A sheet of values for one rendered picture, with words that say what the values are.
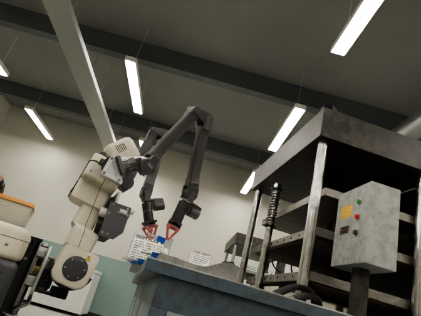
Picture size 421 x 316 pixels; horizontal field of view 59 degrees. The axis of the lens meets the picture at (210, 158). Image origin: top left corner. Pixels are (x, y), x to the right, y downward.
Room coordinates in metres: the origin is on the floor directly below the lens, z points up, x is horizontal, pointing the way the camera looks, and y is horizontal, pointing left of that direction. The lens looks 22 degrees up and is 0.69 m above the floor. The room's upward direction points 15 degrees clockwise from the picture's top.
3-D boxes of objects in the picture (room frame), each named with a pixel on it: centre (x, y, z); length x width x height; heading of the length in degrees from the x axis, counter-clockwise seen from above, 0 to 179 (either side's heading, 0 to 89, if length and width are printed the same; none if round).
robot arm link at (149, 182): (2.08, 0.31, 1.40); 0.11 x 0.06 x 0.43; 20
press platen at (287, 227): (2.62, -0.99, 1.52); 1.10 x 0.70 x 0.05; 7
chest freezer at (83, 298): (8.50, 2.40, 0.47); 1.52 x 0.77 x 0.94; 90
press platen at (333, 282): (2.61, -0.98, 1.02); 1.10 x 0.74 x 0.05; 7
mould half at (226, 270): (1.91, -0.13, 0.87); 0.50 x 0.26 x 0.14; 97
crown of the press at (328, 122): (2.61, -0.93, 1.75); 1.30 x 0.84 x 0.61; 7
